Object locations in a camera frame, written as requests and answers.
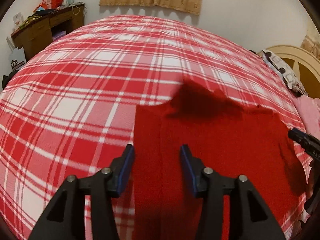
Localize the white bag with black print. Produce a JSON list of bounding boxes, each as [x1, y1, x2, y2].
[[6, 47, 27, 72]]

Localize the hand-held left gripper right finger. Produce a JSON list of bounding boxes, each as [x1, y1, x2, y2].
[[179, 144, 287, 240]]

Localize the dark cloth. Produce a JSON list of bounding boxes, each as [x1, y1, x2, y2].
[[34, 8, 60, 15]]

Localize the white black patterned pillow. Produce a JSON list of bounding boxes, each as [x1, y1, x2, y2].
[[261, 50, 307, 97]]

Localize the yellow green cloth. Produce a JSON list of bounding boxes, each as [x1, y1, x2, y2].
[[21, 15, 42, 27]]

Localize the brown wooden desk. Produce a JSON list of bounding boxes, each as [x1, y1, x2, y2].
[[11, 2, 85, 60]]

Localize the red plaid bed sheet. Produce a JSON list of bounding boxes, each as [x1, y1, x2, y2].
[[0, 15, 313, 240]]

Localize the pink floral pillow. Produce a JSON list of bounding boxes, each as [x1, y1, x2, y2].
[[292, 96, 320, 140]]

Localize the cream wooden headboard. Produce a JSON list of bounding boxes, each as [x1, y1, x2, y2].
[[261, 45, 320, 98]]

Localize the person's right hand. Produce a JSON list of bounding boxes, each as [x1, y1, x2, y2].
[[306, 160, 320, 218]]

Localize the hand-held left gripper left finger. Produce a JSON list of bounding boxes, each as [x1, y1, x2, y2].
[[29, 144, 137, 240]]

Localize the narrow beige floral curtain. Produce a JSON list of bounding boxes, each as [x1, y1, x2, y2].
[[300, 34, 320, 60]]

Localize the purple boxes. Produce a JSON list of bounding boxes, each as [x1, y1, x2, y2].
[[52, 30, 67, 42]]

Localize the red gift bag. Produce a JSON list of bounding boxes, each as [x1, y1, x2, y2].
[[40, 0, 63, 9]]

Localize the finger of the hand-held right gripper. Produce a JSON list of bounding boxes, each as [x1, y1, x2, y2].
[[287, 127, 320, 160]]

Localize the white card with red print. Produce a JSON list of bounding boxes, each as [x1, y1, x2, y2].
[[12, 12, 24, 28]]

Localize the red knitted sweater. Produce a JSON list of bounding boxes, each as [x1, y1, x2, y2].
[[131, 100, 309, 240]]

